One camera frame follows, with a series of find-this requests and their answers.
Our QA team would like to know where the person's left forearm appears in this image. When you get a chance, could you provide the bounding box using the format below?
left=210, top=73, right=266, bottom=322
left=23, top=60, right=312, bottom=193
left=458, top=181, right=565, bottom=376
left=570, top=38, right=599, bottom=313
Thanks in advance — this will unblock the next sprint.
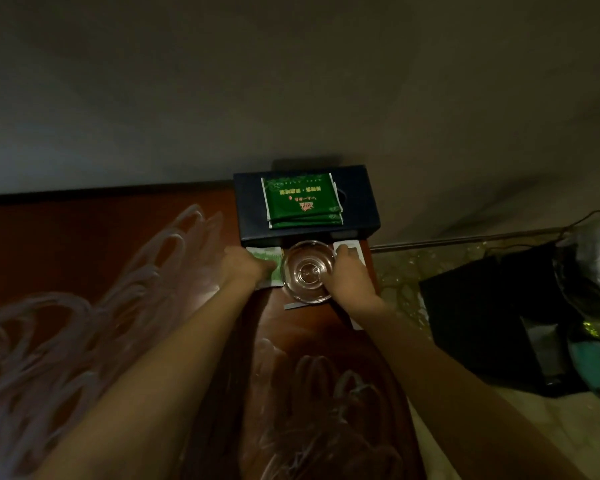
left=35, top=279, right=273, bottom=480

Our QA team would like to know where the reddish wooden desk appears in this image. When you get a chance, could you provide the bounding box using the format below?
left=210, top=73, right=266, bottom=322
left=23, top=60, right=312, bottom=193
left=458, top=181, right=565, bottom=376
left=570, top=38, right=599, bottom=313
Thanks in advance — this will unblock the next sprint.
left=0, top=185, right=427, bottom=480

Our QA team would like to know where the black low cabinet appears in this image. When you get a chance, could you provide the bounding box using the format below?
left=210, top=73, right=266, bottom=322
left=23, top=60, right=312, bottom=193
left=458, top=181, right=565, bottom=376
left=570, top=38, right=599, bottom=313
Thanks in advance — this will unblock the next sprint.
left=420, top=243, right=600, bottom=398

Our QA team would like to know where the person's right hand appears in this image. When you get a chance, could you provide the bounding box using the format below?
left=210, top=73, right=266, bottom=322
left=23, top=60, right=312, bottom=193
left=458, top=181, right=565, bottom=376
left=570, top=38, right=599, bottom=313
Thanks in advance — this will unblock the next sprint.
left=320, top=245, right=386, bottom=318

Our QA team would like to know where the small green white packet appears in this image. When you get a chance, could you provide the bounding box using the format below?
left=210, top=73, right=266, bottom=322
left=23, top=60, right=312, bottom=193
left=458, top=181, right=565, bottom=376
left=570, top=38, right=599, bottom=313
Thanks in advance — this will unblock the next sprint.
left=245, top=245, right=287, bottom=289

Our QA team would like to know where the black tissue box green label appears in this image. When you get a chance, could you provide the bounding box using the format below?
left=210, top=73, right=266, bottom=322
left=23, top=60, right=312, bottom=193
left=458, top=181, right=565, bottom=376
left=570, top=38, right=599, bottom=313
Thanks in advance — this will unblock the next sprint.
left=233, top=165, right=381, bottom=248

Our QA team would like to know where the white remote control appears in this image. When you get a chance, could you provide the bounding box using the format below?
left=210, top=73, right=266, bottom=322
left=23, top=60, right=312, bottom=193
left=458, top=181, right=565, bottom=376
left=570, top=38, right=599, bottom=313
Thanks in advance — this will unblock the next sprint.
left=333, top=239, right=367, bottom=332

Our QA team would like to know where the trash bin with clear bag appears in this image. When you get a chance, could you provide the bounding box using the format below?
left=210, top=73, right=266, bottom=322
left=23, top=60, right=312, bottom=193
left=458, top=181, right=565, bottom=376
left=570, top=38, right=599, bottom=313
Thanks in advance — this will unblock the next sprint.
left=555, top=213, right=600, bottom=318

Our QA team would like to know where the teal cleaning cloth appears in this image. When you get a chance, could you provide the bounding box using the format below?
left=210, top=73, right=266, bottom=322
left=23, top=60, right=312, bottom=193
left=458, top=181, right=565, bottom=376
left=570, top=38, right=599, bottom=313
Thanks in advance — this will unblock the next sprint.
left=570, top=339, right=600, bottom=393

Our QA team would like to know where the clear glass ashtray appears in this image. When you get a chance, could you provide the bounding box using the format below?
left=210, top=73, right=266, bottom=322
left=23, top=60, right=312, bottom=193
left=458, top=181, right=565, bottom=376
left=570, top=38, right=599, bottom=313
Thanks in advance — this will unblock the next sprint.
left=282, top=239, right=339, bottom=304

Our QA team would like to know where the person's right forearm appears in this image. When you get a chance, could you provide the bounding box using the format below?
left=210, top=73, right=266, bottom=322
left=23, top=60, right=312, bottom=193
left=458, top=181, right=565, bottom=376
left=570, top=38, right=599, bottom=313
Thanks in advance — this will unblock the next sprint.
left=350, top=305, right=586, bottom=480

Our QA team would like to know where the person's left hand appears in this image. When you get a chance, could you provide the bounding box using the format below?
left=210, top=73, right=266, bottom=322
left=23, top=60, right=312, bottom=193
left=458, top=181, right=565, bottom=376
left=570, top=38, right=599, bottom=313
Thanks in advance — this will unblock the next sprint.
left=215, top=245, right=278, bottom=296

